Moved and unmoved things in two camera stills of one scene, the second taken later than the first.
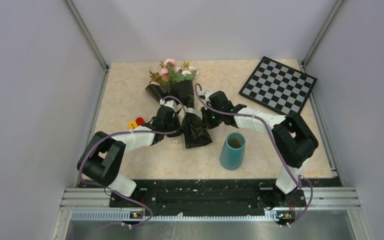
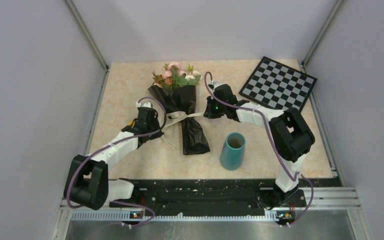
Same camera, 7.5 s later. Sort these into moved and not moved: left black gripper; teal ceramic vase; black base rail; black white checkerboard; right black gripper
Moved: left black gripper; right black gripper
Not moved: black white checkerboard; teal ceramic vase; black base rail
